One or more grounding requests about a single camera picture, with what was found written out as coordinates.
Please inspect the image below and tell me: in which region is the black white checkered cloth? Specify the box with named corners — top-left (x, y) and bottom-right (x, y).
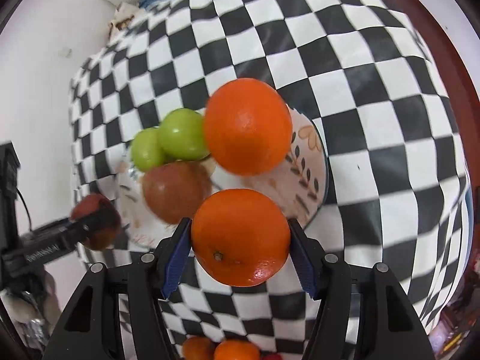
top-left (68, 0), bottom-right (475, 360)

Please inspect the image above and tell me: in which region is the red cherry tomato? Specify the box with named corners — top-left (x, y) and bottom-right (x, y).
top-left (261, 353), bottom-right (282, 360)

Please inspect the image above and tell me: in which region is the small green apple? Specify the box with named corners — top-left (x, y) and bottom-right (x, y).
top-left (130, 127), bottom-right (167, 172)

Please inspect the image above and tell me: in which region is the dark red apple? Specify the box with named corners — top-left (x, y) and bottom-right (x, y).
top-left (70, 193), bottom-right (121, 251)

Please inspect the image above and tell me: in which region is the red apple on plate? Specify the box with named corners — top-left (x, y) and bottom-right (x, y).
top-left (142, 162), bottom-right (212, 224)

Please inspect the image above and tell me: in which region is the large green apple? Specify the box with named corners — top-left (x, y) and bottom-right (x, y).
top-left (159, 108), bottom-right (209, 161)

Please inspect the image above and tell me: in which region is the orange on plate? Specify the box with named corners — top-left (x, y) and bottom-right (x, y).
top-left (203, 78), bottom-right (293, 176)

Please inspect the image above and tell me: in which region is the orange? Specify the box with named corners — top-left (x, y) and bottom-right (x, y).
top-left (181, 336), bottom-right (216, 360)
top-left (191, 189), bottom-right (290, 288)
top-left (213, 340), bottom-right (261, 360)
top-left (203, 78), bottom-right (293, 176)

